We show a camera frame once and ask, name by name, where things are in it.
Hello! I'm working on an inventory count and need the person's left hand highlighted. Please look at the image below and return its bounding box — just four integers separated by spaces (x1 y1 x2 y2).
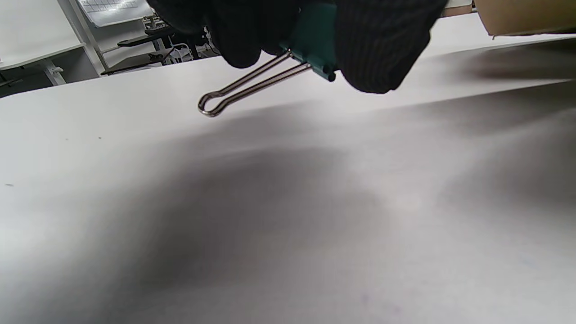
146 0 448 94

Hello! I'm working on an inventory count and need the teal binder clip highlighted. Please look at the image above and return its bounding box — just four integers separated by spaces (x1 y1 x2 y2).
197 2 338 118

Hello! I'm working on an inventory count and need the brown cardboard mailer box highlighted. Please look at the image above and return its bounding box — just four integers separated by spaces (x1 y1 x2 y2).
475 0 576 36

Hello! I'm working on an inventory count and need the black side desk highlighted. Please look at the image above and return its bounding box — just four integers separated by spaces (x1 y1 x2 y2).
117 28 176 48
100 47 176 76

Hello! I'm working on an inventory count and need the white grid board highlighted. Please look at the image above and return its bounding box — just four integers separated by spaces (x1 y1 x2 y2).
76 0 153 27

